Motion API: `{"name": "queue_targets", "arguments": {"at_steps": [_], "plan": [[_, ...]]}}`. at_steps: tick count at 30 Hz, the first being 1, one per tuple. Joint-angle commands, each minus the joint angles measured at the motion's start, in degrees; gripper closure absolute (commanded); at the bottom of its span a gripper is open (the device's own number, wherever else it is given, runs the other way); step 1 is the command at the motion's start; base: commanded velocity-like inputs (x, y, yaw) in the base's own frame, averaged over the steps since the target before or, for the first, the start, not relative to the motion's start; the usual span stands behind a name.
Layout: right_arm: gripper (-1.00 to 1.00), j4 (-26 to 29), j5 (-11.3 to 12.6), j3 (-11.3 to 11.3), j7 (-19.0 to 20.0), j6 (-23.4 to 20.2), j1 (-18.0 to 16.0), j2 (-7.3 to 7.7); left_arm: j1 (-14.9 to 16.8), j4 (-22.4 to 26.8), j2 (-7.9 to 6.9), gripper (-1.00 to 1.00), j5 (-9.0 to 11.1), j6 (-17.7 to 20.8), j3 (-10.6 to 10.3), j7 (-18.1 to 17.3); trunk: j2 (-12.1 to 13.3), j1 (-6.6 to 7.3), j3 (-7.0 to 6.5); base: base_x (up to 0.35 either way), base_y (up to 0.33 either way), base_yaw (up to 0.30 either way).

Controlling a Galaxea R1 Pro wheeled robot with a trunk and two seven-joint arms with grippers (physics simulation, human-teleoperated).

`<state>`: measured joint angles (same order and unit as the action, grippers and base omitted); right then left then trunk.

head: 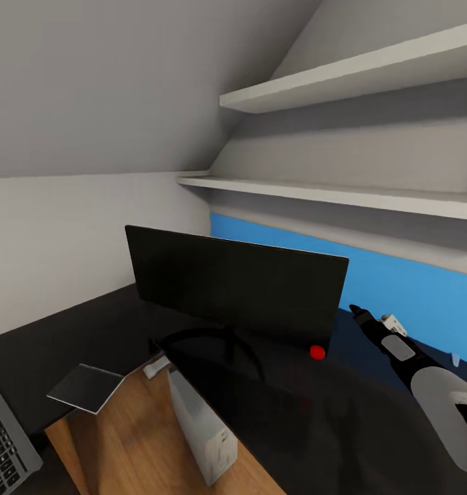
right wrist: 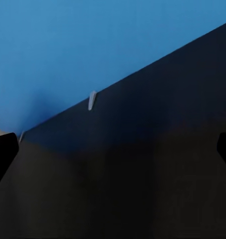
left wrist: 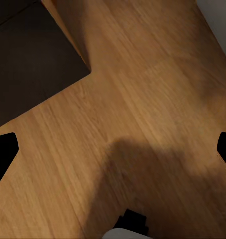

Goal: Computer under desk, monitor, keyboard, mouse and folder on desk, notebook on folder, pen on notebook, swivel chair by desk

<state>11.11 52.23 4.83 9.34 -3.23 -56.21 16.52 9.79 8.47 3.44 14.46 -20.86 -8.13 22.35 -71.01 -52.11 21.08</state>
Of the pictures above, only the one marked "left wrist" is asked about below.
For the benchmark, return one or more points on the desktop computer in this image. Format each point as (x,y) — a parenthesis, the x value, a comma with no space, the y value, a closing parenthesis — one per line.
(214,11)

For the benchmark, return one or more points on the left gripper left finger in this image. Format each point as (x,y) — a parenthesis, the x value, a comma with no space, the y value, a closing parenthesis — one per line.
(8,150)

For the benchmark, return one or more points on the cabinet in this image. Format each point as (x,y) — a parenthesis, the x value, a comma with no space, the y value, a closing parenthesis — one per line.
(38,57)

